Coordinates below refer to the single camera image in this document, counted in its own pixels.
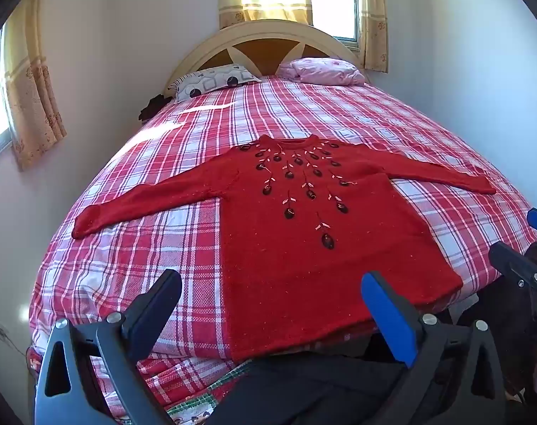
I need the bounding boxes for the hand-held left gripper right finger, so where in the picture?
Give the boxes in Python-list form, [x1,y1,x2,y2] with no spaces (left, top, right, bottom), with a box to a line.
[360,271,517,425]

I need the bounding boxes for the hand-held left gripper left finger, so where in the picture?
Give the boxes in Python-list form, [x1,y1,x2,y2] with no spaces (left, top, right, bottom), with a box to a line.
[37,269,183,425]

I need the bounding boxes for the red knit sweater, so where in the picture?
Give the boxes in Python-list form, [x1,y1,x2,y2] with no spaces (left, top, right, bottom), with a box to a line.
[72,134,497,364]

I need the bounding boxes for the dark clothes pile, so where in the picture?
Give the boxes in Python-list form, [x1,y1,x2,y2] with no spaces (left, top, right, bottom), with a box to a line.
[138,94,168,121]

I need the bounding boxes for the printed green bed sheet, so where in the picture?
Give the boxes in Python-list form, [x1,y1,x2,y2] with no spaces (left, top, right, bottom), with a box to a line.
[166,369,252,425]

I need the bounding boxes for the person's dark trousers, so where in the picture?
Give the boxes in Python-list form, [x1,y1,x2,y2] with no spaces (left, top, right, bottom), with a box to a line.
[204,334,429,425]

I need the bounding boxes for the red plaid bedspread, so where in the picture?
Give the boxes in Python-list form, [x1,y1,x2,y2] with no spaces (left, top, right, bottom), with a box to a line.
[28,75,537,421]

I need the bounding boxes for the grey patterned pillow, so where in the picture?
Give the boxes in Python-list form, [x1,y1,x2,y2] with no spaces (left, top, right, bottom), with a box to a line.
[168,64,262,103]

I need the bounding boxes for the pink pillow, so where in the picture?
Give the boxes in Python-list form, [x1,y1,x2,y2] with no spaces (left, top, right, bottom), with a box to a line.
[277,57,367,87]

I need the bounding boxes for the cream arched headboard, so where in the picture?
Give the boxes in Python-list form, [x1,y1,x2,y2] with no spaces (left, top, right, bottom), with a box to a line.
[164,19,370,96]

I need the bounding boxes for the window behind headboard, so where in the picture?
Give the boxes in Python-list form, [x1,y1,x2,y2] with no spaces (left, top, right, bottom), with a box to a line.
[309,0,362,45]

